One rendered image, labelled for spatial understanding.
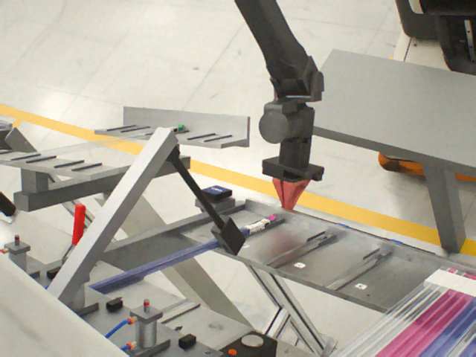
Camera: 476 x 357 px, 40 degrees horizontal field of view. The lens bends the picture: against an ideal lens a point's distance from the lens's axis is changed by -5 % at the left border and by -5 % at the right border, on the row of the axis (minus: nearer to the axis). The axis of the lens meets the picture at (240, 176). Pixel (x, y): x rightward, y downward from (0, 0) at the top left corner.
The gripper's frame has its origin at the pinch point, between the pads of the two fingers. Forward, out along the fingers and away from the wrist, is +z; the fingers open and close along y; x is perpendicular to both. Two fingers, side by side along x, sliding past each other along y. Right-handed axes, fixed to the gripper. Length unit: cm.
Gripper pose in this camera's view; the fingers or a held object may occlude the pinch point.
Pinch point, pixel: (288, 210)
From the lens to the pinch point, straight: 128.8
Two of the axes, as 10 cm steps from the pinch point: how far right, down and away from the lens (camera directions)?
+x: 6.1, -1.6, 7.8
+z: -0.9, 9.6, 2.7
